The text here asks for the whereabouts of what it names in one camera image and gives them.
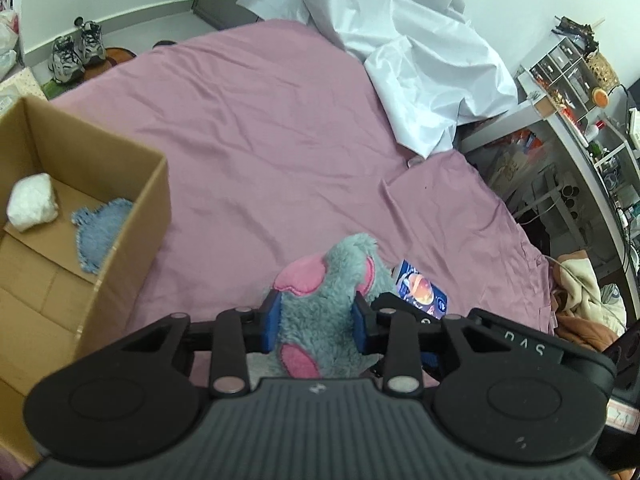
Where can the beige blanket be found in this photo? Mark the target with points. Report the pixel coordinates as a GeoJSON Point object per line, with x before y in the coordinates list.
{"type": "Point", "coordinates": [582, 285]}

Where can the white soft bundle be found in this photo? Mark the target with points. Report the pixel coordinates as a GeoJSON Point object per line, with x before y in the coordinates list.
{"type": "Point", "coordinates": [32, 202]}

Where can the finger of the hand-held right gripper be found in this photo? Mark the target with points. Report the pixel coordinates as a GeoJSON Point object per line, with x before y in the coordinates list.
{"type": "Point", "coordinates": [397, 304]}
{"type": "Point", "coordinates": [430, 358]}

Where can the white bottle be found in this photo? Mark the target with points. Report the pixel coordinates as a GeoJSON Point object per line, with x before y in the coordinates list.
{"type": "Point", "coordinates": [593, 134]}

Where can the patterned pale box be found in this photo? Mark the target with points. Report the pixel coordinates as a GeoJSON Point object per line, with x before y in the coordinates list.
{"type": "Point", "coordinates": [17, 87]}

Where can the grey sneaker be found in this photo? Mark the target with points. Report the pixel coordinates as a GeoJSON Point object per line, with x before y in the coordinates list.
{"type": "Point", "coordinates": [65, 60]}
{"type": "Point", "coordinates": [91, 42]}

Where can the brown cardboard box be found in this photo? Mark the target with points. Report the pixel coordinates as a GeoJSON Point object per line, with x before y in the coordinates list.
{"type": "Point", "coordinates": [125, 220]}

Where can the blue denim cloth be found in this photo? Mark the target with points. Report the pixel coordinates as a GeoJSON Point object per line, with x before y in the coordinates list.
{"type": "Point", "coordinates": [100, 232]}

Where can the pink bed sheet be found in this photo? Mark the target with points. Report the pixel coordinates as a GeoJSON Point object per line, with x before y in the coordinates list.
{"type": "Point", "coordinates": [260, 125]}

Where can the white plastic bag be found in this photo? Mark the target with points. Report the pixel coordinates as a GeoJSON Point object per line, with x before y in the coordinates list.
{"type": "Point", "coordinates": [7, 40]}

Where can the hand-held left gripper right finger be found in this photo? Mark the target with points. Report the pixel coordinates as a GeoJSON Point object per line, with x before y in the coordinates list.
{"type": "Point", "coordinates": [358, 327]}

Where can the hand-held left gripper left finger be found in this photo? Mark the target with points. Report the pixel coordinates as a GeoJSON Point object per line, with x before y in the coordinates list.
{"type": "Point", "coordinates": [271, 321]}

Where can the white crumpled sheet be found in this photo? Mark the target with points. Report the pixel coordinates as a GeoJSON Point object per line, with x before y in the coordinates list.
{"type": "Point", "coordinates": [415, 45]}

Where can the grey small drawer organizer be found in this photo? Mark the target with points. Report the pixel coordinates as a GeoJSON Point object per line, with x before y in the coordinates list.
{"type": "Point", "coordinates": [562, 67]}

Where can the white shelf unit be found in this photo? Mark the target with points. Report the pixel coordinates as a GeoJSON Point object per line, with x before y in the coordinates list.
{"type": "Point", "coordinates": [575, 130]}

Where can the grey and pink plush toy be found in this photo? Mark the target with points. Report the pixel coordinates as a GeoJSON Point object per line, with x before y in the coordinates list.
{"type": "Point", "coordinates": [325, 305]}

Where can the woven basket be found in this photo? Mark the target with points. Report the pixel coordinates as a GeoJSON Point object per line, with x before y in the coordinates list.
{"type": "Point", "coordinates": [602, 70]}

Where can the blue snack packet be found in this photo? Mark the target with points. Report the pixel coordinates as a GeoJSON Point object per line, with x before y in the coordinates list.
{"type": "Point", "coordinates": [422, 290]}

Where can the brown round mat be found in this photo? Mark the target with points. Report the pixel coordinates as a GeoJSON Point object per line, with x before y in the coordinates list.
{"type": "Point", "coordinates": [120, 57]}

